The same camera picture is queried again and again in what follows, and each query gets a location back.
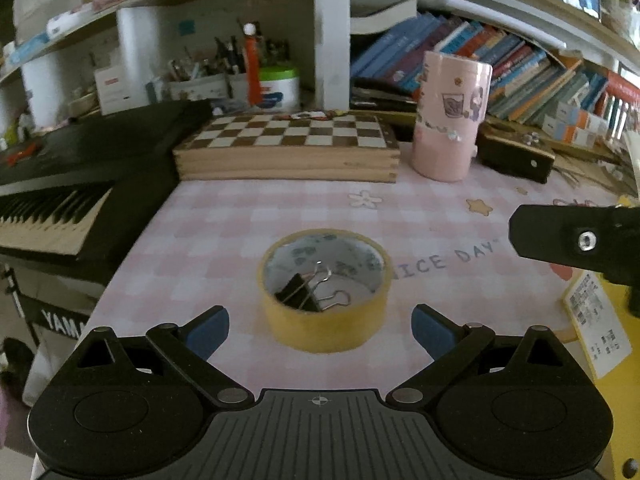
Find long row of colourful books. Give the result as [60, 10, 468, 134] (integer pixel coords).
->
[350, 10, 640, 141]

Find white bookshelf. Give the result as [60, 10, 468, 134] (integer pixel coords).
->
[0, 0, 640, 126]

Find cluster of pens in holders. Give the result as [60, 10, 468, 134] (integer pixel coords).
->
[167, 35, 291, 103]

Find black wooden box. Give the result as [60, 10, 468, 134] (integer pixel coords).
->
[475, 125, 557, 184]

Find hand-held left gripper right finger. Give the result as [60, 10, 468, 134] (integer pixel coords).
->
[385, 302, 581, 406]

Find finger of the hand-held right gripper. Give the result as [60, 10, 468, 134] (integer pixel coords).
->
[509, 204, 640, 286]

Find orange and white small box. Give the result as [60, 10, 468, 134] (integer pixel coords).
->
[542, 115, 596, 143]
[555, 102, 608, 131]

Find pink cylindrical container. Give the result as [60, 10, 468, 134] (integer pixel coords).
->
[411, 51, 493, 182]

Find pink checkered desktop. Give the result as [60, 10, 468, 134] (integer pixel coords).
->
[30, 175, 640, 480]

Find black keyboard stand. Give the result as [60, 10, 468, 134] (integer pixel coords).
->
[0, 260, 108, 401]

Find thick white-paged book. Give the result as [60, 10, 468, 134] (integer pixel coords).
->
[350, 0, 418, 36]

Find orange pen white ball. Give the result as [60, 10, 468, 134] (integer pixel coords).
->
[241, 21, 262, 108]

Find yellow cardboard box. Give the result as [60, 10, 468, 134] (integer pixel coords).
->
[562, 195, 640, 480]

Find wooden chessboard box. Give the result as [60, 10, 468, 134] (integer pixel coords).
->
[172, 112, 401, 184]

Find yellow tape roll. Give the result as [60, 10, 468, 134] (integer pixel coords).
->
[258, 229, 393, 353]

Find red thick books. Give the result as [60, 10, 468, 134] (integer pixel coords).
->
[600, 70, 640, 133]

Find black electronic keyboard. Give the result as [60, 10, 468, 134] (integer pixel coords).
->
[0, 100, 213, 288]

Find white box red label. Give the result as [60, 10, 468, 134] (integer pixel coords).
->
[93, 65, 151, 116]

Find black binder clip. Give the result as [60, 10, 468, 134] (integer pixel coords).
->
[274, 262, 351, 313]

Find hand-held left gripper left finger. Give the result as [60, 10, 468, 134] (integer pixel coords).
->
[50, 305, 251, 408]

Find white jar green lid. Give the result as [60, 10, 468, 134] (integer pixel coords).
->
[257, 65, 301, 109]

